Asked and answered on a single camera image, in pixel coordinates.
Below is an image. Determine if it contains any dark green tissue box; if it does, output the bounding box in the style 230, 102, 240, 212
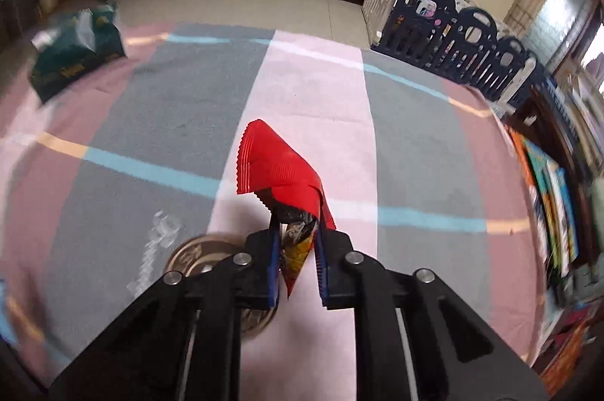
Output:
29, 1, 126, 103

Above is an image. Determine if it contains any dark wooden side table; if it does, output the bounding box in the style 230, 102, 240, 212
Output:
504, 84, 604, 336

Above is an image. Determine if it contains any navy white baby fence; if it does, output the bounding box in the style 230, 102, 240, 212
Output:
362, 0, 556, 108

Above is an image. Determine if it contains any red chip bag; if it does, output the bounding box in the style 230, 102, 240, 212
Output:
236, 119, 337, 293

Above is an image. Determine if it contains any striped pink grey tablecloth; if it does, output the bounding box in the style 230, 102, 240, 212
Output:
1, 28, 548, 400

